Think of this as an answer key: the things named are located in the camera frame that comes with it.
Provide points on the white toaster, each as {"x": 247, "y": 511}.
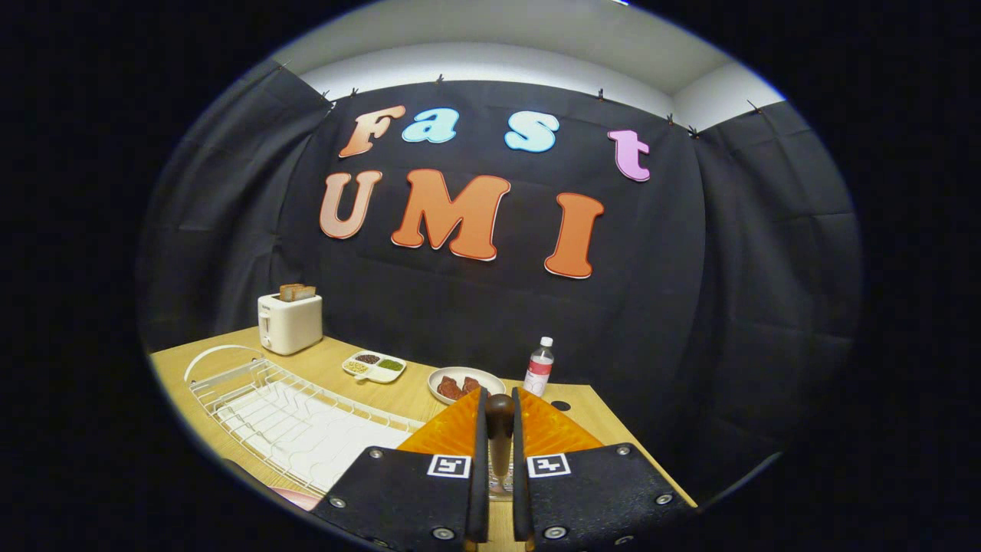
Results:
{"x": 291, "y": 326}

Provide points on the white plate with meat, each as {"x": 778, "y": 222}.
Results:
{"x": 460, "y": 372}

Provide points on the pink plate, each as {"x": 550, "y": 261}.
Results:
{"x": 303, "y": 498}

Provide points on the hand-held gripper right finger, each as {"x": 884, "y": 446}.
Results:
{"x": 519, "y": 475}

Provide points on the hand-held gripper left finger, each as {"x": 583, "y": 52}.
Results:
{"x": 480, "y": 475}

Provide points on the white divided condiment dish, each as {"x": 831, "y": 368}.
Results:
{"x": 374, "y": 368}

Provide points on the white drip tray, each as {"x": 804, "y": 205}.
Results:
{"x": 337, "y": 445}

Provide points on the clear water bottle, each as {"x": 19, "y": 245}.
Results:
{"x": 539, "y": 368}

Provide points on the red meat slice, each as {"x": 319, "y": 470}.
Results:
{"x": 470, "y": 385}
{"x": 450, "y": 389}

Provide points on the brown toast slices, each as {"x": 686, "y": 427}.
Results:
{"x": 297, "y": 292}

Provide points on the black backdrop cloth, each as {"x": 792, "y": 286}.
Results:
{"x": 651, "y": 307}

